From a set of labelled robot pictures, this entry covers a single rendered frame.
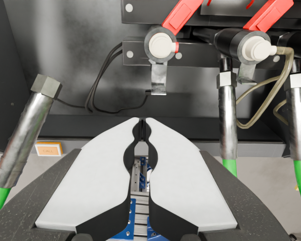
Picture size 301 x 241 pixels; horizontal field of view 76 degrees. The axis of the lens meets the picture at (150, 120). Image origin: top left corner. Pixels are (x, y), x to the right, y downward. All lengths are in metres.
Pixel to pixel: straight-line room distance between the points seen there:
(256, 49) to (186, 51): 0.17
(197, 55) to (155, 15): 0.09
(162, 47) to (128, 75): 0.34
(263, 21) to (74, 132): 0.41
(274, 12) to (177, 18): 0.09
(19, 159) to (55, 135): 0.30
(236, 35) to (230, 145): 0.11
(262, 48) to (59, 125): 0.45
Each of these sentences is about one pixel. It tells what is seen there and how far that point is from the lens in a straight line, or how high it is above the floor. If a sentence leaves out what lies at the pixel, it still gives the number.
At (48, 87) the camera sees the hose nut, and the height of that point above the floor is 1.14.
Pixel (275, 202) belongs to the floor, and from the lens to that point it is 2.45.
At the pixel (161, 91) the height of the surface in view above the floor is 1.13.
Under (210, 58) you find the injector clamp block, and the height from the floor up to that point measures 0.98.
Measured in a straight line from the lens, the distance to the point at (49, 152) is 0.48.
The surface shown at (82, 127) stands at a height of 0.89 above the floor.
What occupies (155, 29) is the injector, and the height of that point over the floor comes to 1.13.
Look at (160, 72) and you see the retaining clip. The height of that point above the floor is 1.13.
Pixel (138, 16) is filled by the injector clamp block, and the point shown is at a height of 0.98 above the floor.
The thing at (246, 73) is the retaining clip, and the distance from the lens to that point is 0.20.
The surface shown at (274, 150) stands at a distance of 0.53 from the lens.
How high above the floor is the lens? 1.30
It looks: 62 degrees down
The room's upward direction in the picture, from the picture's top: 178 degrees clockwise
